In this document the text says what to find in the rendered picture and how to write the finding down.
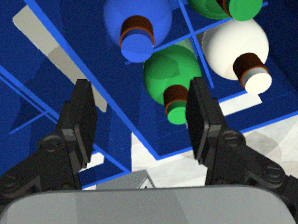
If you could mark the blue crate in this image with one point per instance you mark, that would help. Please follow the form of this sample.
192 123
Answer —
33 61
76 25

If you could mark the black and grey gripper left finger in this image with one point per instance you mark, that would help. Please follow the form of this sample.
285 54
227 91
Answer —
69 147

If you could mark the white bottle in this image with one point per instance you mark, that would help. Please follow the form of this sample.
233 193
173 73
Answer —
237 50

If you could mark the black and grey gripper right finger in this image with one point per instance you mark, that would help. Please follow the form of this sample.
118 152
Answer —
223 151

